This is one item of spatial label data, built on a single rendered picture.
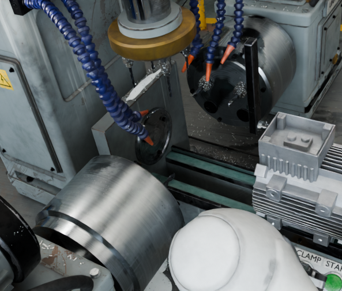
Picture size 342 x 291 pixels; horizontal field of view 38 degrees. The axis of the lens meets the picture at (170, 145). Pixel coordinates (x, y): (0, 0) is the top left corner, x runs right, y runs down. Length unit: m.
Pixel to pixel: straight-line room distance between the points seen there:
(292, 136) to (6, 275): 0.59
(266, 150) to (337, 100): 0.71
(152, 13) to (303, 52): 0.58
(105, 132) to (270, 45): 0.49
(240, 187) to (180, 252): 0.80
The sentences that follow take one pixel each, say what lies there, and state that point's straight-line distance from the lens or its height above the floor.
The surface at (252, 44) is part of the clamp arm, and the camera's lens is 1.09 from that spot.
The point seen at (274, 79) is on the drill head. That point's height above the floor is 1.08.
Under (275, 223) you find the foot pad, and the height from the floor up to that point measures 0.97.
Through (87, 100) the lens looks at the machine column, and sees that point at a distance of 1.21.
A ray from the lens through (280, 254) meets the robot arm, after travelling 0.49.
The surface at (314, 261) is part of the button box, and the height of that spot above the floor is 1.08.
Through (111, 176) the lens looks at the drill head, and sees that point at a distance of 0.94.
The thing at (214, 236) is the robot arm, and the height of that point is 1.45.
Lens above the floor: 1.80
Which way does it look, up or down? 40 degrees down
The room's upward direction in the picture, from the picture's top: 11 degrees counter-clockwise
